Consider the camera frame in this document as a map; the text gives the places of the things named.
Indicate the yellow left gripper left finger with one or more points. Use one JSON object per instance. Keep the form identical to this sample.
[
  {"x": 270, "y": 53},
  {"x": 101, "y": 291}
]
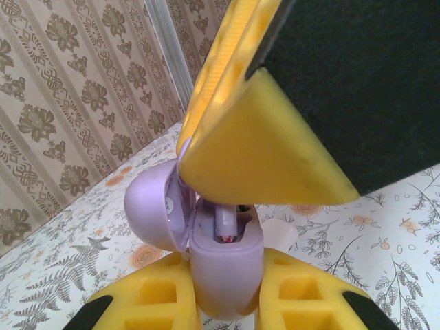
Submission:
[{"x": 130, "y": 309}]

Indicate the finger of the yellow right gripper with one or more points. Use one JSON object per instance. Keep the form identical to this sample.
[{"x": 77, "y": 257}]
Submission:
[
  {"x": 275, "y": 154},
  {"x": 223, "y": 68}
]

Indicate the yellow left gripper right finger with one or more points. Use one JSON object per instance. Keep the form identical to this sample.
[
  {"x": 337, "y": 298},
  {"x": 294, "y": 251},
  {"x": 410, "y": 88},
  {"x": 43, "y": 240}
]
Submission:
[{"x": 326, "y": 302}]

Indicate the lilac earbud charging case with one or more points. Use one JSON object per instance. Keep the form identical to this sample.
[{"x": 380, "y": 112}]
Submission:
[{"x": 223, "y": 275}]

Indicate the aluminium frame corner post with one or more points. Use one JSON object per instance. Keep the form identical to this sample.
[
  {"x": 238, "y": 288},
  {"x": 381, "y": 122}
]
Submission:
[{"x": 168, "y": 44}]

